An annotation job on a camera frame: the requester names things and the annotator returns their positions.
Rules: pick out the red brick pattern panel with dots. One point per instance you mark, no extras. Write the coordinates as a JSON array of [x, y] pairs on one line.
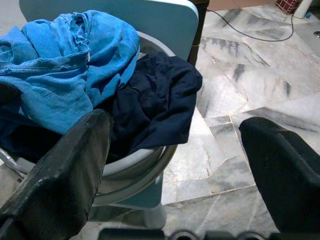
[[287, 3]]

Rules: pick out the grey laundry basket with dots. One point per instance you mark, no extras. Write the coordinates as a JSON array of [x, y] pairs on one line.
[[140, 170]]

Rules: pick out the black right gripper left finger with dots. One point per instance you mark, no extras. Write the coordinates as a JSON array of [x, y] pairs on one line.
[[57, 187]]

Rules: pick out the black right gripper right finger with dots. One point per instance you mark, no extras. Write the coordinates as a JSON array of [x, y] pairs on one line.
[[287, 180]]

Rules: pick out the light blue stool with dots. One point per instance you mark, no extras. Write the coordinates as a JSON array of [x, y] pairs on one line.
[[140, 192]]

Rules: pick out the navy blue garment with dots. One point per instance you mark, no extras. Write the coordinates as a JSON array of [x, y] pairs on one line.
[[155, 100]]

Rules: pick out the light blue shirt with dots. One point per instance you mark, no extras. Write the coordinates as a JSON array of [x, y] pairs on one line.
[[62, 75]]

